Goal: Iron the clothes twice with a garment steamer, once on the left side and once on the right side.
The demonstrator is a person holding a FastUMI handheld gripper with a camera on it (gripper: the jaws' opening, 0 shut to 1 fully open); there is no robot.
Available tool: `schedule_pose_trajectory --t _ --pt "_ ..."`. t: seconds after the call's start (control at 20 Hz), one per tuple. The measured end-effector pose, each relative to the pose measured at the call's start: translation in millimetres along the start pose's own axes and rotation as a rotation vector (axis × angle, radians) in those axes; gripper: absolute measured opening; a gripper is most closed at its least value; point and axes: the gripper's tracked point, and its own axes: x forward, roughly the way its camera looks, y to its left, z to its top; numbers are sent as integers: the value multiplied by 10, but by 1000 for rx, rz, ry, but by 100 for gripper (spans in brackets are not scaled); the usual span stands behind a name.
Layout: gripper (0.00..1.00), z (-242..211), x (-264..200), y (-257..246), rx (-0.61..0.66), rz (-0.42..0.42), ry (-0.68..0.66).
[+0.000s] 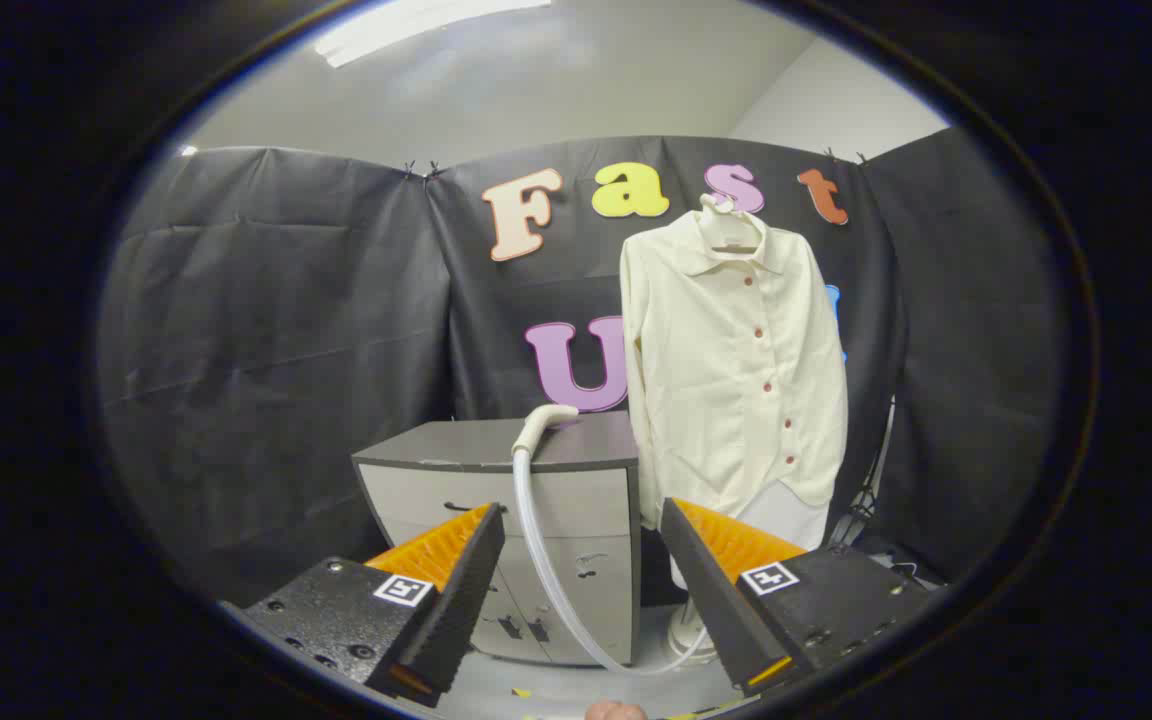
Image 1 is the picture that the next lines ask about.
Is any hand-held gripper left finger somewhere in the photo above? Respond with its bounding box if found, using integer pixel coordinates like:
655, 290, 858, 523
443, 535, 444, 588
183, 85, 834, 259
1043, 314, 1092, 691
219, 502, 507, 709

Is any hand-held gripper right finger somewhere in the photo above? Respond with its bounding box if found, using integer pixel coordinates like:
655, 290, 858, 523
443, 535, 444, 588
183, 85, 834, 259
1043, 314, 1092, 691
659, 497, 937, 698

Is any white garment steamer base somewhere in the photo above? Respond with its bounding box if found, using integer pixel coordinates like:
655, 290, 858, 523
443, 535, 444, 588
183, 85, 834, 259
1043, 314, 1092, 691
664, 560, 719, 666

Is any white garment steamer hose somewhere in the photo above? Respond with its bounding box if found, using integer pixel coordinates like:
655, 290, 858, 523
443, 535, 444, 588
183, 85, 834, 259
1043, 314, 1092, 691
512, 448, 709, 676

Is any white garment steamer head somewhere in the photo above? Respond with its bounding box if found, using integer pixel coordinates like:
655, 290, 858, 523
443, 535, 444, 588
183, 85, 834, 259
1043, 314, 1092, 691
512, 404, 580, 459

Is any cream button-up shirt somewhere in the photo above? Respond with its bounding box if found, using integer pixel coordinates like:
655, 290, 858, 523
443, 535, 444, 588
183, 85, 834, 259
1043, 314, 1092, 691
619, 208, 849, 531

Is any white clothes hanger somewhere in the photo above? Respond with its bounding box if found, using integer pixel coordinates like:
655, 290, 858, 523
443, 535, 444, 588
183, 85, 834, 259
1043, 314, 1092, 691
698, 192, 767, 256

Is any grey drawer cabinet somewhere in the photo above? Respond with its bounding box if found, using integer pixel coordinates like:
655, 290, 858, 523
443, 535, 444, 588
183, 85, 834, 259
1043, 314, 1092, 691
351, 410, 642, 668

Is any black backdrop cloth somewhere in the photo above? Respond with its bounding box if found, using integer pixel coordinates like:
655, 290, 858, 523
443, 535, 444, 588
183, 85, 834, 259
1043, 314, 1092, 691
96, 128, 1067, 606

